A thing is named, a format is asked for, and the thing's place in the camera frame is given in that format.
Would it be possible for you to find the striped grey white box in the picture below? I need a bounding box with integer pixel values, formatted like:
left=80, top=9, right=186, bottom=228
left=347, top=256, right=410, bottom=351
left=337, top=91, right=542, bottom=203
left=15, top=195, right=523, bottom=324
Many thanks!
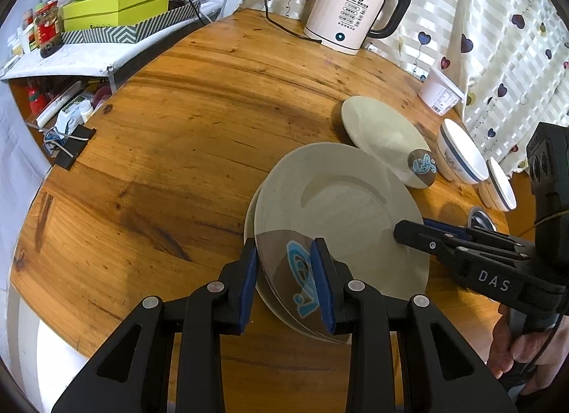
left=62, top=0, right=202, bottom=44

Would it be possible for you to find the small white striped bowl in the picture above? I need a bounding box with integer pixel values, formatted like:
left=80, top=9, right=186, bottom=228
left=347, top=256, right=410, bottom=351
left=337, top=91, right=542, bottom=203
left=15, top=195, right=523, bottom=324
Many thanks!
left=478, top=157, right=517, bottom=213

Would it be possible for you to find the white electric kettle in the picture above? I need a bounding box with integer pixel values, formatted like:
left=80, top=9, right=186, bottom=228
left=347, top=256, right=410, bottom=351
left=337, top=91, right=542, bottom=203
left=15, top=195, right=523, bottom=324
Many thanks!
left=304, top=0, right=411, bottom=55

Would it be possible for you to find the white bowl with blue stripe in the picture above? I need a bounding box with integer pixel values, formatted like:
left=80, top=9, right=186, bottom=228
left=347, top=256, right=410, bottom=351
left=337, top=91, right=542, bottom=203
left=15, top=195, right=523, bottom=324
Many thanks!
left=436, top=118, right=489, bottom=185

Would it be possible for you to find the lime green box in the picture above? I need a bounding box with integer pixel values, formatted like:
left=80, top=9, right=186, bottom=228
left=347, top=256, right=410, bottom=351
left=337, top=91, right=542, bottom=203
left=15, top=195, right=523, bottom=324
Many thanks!
left=61, top=0, right=169, bottom=31

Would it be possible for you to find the white plastic yogurt tub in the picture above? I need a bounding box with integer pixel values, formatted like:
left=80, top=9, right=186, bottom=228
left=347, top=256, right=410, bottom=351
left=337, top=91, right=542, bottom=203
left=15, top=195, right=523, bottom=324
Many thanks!
left=419, top=68, right=466, bottom=116

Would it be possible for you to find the black binder clip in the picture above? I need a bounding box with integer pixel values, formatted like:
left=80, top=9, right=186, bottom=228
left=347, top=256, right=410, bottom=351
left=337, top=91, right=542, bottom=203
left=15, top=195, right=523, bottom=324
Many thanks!
left=43, top=125, right=96, bottom=170

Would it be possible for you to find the person's right hand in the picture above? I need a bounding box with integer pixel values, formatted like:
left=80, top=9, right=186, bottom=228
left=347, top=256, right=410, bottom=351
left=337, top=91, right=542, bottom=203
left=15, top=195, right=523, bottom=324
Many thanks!
left=487, top=314, right=568, bottom=395

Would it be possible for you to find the heart patterned curtain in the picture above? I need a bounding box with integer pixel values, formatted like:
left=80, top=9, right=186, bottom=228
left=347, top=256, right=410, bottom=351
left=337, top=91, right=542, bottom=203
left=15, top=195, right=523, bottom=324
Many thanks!
left=242, top=0, right=568, bottom=174

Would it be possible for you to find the red nutcracker jar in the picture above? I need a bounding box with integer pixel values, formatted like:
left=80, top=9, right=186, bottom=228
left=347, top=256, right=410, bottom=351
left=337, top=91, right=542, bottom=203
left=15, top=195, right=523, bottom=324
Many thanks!
left=34, top=1, right=63, bottom=58

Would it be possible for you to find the steel bowl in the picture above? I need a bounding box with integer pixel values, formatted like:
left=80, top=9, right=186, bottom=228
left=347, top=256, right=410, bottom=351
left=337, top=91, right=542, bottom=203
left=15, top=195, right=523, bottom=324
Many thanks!
left=467, top=206, right=497, bottom=232

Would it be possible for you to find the beige plate with blue logo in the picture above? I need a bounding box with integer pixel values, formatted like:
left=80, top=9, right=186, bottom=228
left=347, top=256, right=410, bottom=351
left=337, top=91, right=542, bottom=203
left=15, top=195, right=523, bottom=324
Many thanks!
left=254, top=142, right=429, bottom=337

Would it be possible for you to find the black kettle power cable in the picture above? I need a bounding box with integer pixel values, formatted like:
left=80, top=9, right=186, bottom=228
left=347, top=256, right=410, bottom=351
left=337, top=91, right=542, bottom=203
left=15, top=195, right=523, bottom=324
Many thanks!
left=263, top=0, right=323, bottom=44

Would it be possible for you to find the white shelf unit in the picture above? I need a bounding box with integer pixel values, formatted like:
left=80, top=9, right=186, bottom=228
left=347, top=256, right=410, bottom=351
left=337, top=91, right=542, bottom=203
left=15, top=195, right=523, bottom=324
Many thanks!
left=1, top=17, right=203, bottom=90

